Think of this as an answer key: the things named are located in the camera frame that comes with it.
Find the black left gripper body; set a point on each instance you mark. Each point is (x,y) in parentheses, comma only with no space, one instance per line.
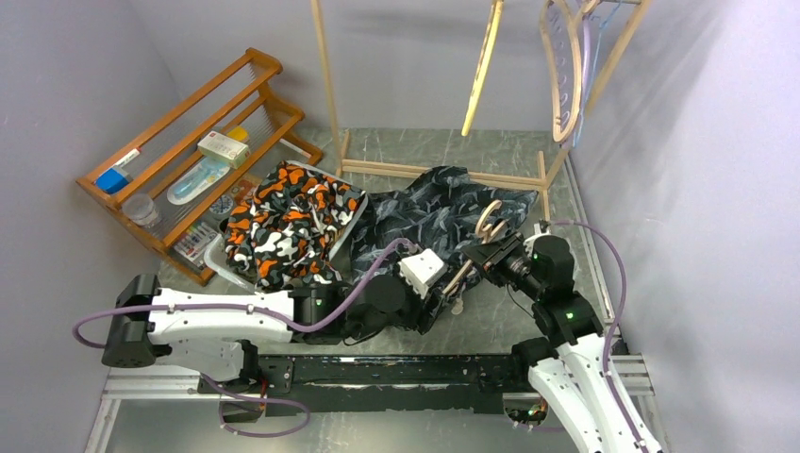
(423,316)

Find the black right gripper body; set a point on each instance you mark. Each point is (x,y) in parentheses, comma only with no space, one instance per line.
(510,261)

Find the dark patterned shorts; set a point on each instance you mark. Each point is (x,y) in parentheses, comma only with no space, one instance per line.
(438,210)

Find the light blue wire hanger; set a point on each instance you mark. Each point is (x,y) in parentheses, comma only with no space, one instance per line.
(600,22)

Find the orange camo shorts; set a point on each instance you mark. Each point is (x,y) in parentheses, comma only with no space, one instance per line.
(287,225)

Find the cream yellow hanger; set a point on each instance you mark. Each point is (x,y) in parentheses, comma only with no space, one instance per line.
(483,64)

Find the light wooden hanger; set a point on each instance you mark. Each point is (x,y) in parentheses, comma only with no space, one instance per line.
(486,232)

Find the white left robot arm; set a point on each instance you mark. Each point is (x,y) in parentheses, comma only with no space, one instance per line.
(218,335)

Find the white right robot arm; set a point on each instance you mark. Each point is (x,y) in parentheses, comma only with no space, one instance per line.
(569,365)

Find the white plastic laundry basket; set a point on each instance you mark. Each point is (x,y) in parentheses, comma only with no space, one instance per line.
(281,250)

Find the marker pen set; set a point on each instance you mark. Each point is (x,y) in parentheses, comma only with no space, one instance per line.
(192,244)

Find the white medicine box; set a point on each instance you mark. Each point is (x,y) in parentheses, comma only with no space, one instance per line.
(218,146)

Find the blue blister pack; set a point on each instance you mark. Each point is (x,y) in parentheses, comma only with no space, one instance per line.
(200,177)

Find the orange wooden shelf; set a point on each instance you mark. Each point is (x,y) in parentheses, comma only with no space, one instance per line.
(240,95)

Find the clear plastic cup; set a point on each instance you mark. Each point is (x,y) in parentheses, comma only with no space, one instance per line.
(142,210)

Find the blue box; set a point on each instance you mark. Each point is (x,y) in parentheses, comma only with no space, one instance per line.
(113,180)

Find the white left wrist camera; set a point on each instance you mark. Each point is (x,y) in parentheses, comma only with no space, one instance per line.
(422,271)

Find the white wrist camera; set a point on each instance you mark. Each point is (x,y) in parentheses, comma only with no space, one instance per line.
(422,271)
(541,228)

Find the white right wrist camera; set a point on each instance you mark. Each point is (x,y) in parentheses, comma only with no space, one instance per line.
(541,228)

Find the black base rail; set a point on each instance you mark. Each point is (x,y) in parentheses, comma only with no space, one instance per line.
(481,383)

